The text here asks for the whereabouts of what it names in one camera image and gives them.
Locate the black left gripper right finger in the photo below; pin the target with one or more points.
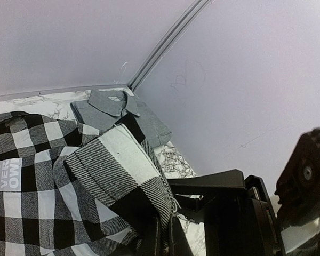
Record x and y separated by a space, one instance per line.
298 187

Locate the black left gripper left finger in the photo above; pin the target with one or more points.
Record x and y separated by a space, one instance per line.
201 197

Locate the black white plaid shirt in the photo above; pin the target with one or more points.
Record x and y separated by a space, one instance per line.
67 188

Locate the folded grey shirt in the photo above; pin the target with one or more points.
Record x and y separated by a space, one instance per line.
104 108

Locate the right aluminium corner post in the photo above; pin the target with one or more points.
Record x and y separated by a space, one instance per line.
167 41

